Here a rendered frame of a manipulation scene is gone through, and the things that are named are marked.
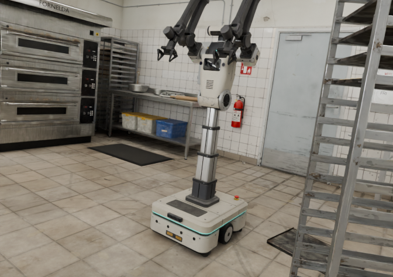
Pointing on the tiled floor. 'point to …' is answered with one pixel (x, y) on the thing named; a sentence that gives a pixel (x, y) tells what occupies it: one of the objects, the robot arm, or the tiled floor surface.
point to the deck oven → (47, 71)
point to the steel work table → (162, 101)
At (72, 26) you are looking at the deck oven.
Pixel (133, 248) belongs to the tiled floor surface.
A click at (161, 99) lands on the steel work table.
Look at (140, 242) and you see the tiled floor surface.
